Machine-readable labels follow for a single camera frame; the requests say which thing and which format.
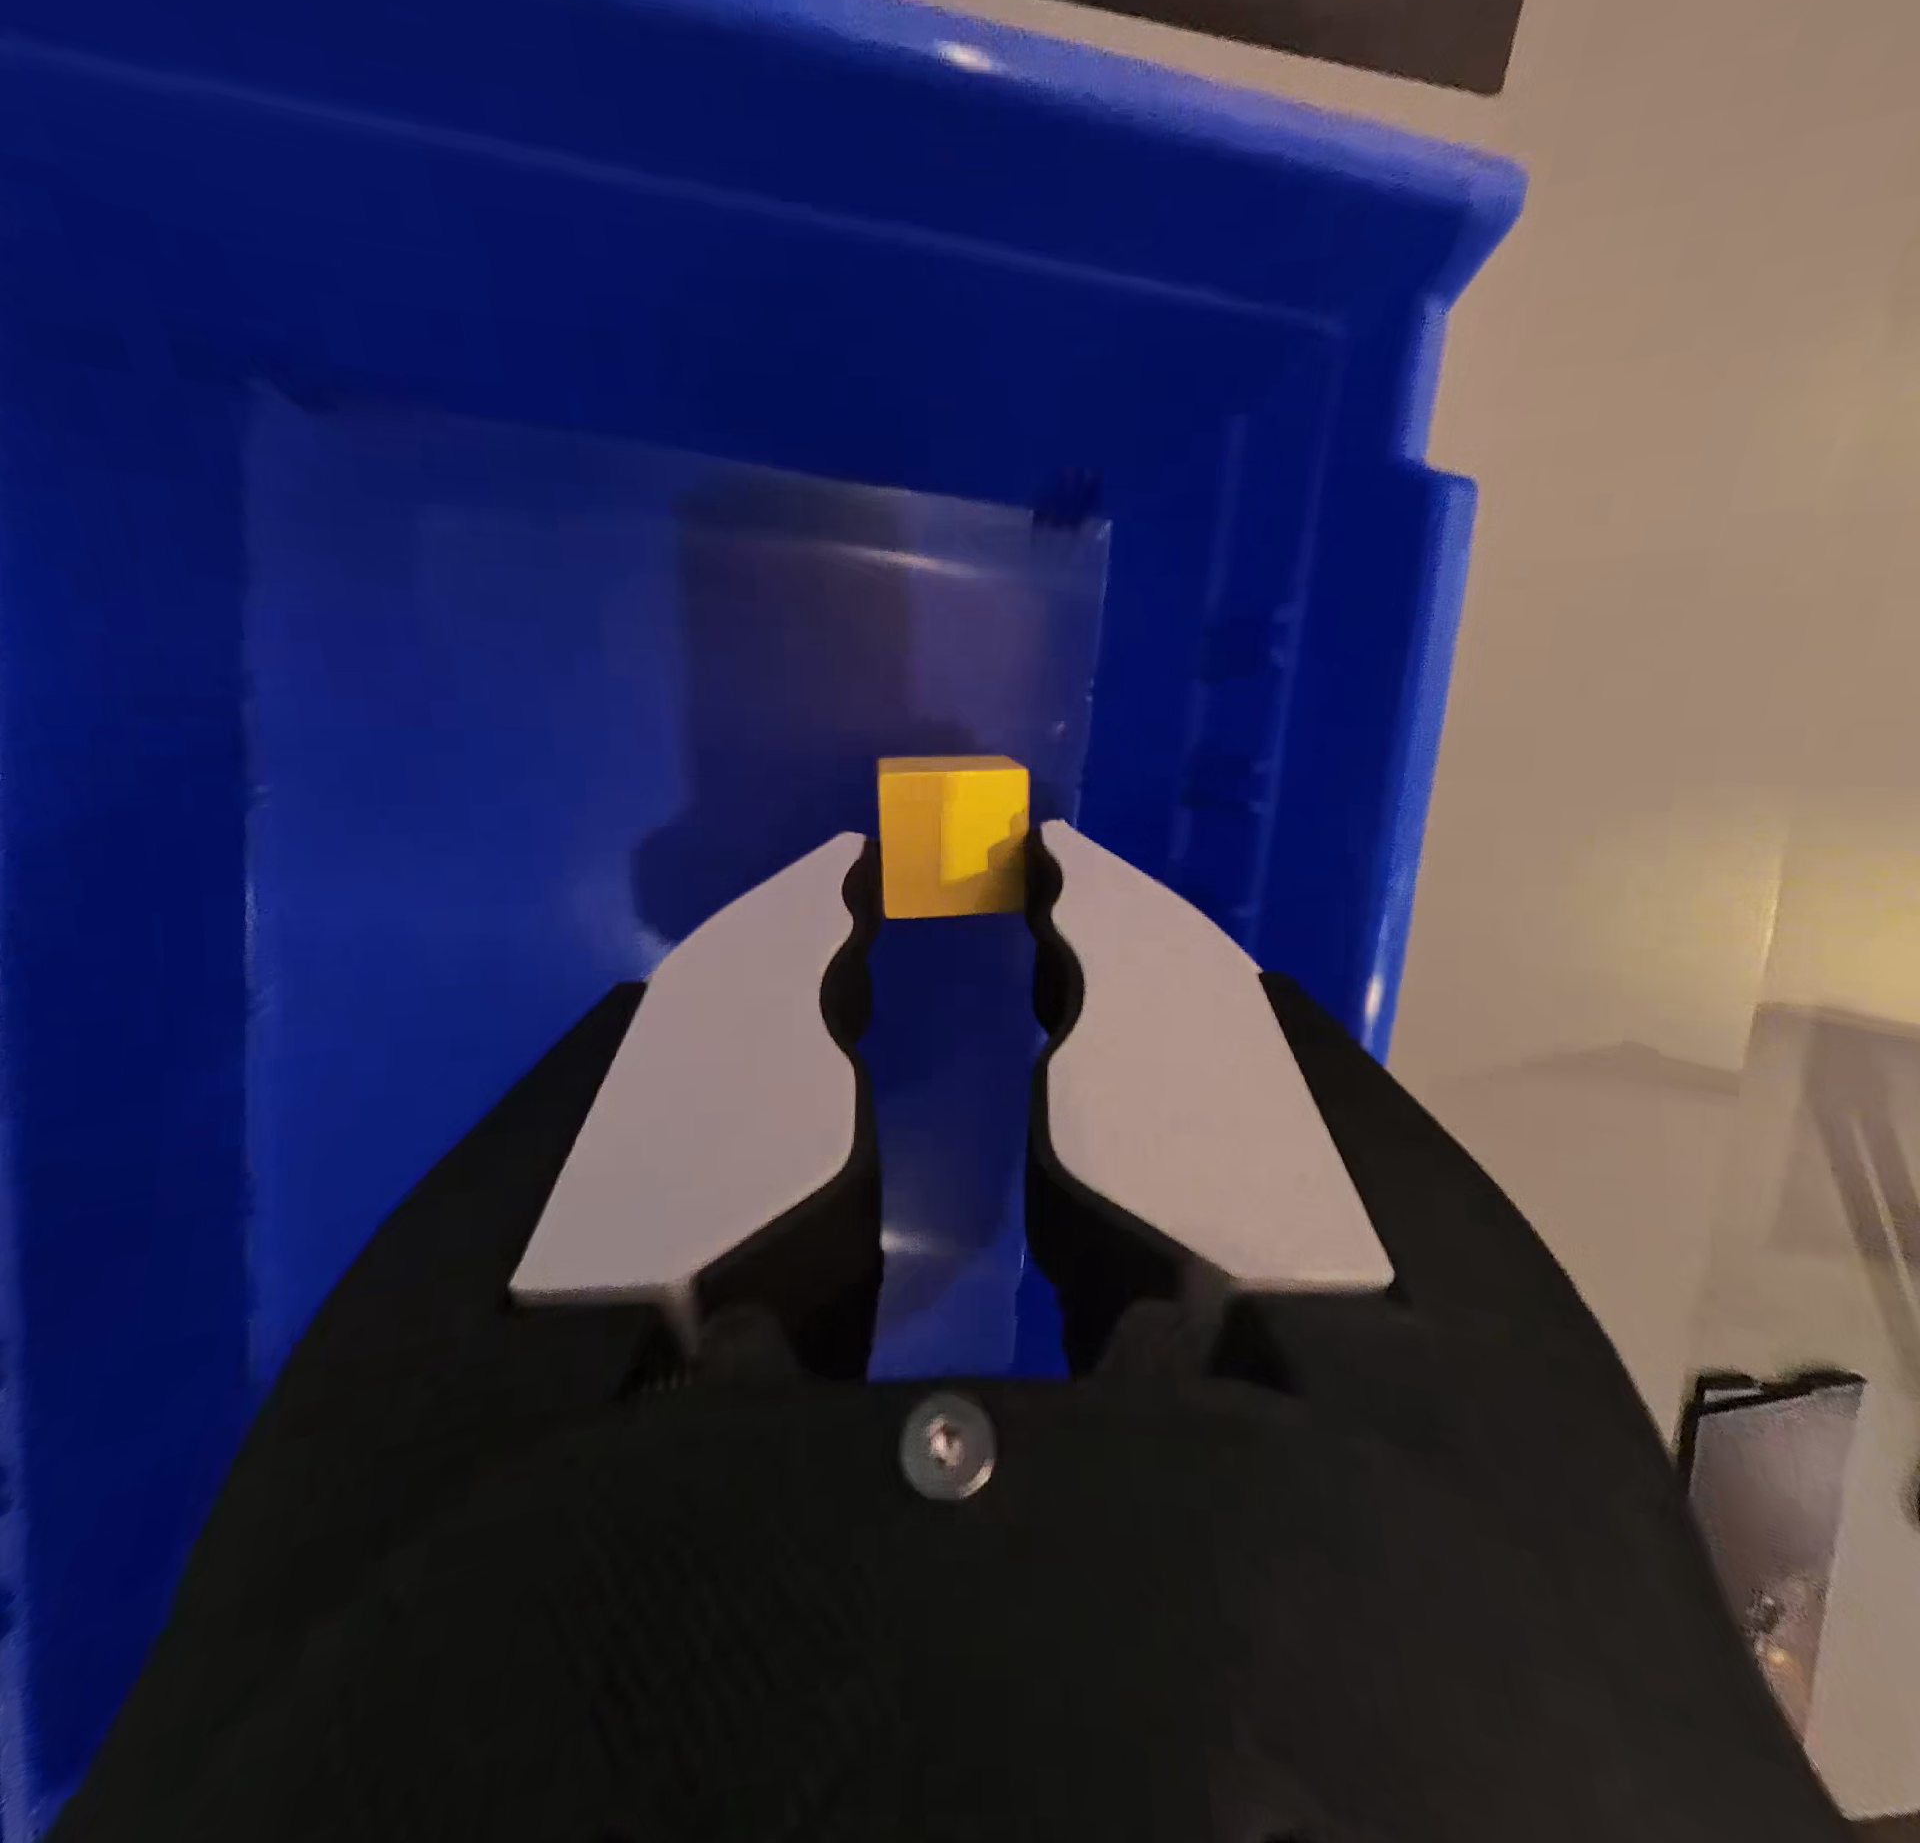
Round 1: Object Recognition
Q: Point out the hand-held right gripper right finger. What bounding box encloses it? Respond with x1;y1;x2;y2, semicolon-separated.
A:
1025;818;1399;1350

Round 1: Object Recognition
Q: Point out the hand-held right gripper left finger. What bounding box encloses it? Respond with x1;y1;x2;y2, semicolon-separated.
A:
508;829;884;1350

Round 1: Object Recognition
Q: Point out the yellow wooden cube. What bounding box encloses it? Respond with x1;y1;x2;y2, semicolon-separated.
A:
875;755;1035;921

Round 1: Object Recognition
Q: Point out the blue plastic bin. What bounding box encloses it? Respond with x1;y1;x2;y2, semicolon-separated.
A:
0;0;1532;1843

